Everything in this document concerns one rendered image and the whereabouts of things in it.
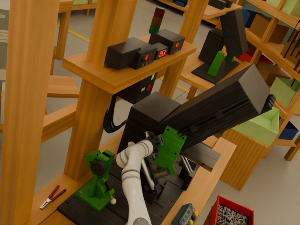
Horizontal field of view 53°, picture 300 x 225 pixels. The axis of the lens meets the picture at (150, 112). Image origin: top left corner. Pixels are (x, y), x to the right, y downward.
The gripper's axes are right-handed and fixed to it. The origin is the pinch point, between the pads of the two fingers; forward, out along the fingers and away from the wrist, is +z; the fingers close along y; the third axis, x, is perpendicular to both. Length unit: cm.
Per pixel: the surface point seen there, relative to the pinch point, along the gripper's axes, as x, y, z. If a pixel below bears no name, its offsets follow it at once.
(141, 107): 7.6, 18.7, 12.1
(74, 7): 266, 276, 410
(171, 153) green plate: -4.6, -8.0, 2.8
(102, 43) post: -6, 46, -33
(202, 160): -14.6, -17.5, 16.4
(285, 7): -98, 93, 304
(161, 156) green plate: 1.2, -8.2, 2.8
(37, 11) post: -12, 48, -73
